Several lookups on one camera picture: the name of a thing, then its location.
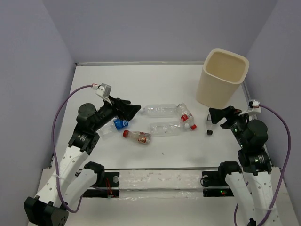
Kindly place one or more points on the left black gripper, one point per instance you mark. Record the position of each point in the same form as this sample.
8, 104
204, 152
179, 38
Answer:
122, 108

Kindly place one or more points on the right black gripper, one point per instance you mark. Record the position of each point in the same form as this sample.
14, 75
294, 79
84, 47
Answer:
230, 113

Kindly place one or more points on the clear bottle blue label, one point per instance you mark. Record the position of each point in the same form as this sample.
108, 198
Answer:
111, 128

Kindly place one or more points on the small bottle black cap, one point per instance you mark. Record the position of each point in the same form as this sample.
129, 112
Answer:
209, 125

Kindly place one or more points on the small bottle red cap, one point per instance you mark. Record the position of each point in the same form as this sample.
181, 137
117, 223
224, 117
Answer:
139, 137

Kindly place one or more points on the crushed bottle red label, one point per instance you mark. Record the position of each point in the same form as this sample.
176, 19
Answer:
186, 116

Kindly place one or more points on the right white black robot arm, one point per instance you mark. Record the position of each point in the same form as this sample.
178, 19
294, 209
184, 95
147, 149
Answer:
250, 178

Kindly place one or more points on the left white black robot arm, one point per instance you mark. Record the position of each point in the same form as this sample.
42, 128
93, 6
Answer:
53, 203

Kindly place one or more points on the beige plastic bin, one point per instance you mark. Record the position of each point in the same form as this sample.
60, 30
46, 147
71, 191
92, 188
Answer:
222, 73

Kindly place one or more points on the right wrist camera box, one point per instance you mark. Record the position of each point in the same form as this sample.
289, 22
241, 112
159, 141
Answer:
253, 108

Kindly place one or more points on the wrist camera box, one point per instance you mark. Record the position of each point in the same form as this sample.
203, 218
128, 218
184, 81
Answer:
102, 90
253, 108

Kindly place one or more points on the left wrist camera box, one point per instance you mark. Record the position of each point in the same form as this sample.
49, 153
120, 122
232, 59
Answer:
102, 90

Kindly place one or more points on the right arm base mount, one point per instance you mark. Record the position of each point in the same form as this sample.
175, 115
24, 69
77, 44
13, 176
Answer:
213, 186

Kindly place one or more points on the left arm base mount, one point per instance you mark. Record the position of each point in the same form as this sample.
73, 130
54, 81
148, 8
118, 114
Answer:
107, 188

